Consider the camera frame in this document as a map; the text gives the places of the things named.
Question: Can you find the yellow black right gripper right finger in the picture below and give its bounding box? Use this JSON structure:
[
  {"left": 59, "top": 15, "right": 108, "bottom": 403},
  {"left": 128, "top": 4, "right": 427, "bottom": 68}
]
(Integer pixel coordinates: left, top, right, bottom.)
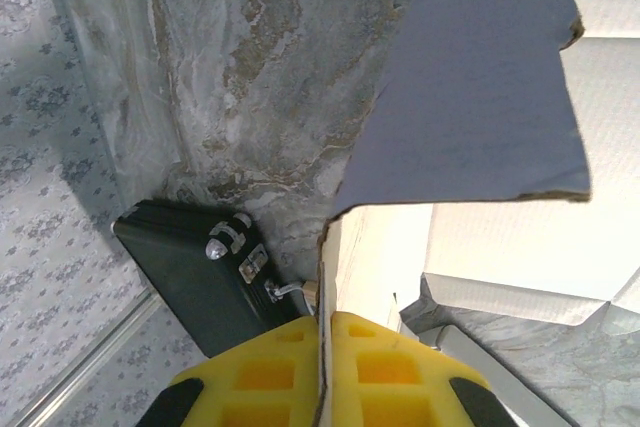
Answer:
[{"left": 327, "top": 311, "right": 511, "bottom": 427}]

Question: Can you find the lavender paper box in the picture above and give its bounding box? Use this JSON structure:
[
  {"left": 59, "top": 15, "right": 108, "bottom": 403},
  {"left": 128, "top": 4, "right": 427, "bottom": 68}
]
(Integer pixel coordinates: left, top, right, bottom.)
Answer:
[{"left": 312, "top": 0, "right": 640, "bottom": 427}]

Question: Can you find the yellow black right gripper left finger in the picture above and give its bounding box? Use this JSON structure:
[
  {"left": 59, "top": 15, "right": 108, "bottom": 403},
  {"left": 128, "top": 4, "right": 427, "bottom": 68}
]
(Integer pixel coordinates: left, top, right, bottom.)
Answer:
[{"left": 149, "top": 314, "right": 321, "bottom": 427}]

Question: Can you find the black hard case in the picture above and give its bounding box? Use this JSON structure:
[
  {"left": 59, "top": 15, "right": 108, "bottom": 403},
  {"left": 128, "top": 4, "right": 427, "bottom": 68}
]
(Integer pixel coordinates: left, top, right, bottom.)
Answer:
[{"left": 110, "top": 199, "right": 314, "bottom": 358}]

